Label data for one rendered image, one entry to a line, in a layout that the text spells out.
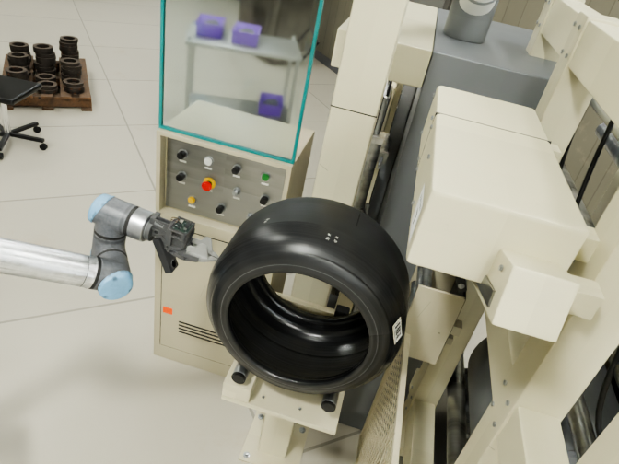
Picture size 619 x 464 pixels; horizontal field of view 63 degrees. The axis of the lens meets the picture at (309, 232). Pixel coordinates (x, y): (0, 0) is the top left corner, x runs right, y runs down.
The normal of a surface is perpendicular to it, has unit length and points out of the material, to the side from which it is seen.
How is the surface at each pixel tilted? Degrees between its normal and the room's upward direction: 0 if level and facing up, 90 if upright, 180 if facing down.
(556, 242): 90
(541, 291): 72
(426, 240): 90
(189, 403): 0
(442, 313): 90
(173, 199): 90
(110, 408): 0
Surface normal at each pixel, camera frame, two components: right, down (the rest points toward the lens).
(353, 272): 0.24, -0.14
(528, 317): -0.16, 0.23
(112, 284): 0.47, 0.60
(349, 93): -0.23, 0.51
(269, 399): 0.18, -0.81
